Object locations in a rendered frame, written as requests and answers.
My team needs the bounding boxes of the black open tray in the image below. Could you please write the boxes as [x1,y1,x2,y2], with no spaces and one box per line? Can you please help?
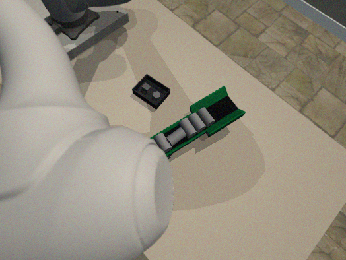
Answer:
[133,74,170,109]

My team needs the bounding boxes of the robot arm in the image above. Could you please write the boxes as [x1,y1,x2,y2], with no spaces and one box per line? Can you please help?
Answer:
[0,0,174,260]

